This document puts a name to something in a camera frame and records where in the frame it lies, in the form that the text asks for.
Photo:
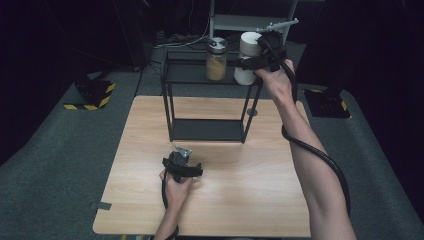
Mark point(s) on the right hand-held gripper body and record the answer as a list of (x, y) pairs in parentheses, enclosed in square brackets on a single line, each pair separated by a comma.
[(273, 46)]

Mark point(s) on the grey tape strip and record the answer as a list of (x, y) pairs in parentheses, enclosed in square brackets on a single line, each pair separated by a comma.
[(101, 206)]

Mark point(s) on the black yellow striped base plate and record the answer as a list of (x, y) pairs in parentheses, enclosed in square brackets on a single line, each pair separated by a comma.
[(91, 95), (326, 103)]

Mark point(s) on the person's right hand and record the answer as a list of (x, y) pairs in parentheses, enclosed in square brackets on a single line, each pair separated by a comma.
[(278, 83)]

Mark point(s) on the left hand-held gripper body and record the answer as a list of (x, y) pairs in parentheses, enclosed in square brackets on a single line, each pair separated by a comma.
[(178, 161)]

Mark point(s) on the glass jar with metal lid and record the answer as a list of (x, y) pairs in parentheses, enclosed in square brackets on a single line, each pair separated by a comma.
[(216, 63)]

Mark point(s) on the grey metal desk frame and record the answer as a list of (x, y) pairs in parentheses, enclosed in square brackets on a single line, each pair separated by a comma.
[(248, 22)]

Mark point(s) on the round grey table grommet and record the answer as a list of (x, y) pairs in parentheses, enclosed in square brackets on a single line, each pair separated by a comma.
[(252, 112)]

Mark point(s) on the white cylindrical container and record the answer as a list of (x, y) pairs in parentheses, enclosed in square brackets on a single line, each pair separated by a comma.
[(248, 45)]

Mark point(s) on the person's left hand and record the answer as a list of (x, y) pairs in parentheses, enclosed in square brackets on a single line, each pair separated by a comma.
[(177, 193)]

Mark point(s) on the black metal shelf rack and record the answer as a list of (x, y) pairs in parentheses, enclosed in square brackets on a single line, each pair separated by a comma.
[(206, 130)]

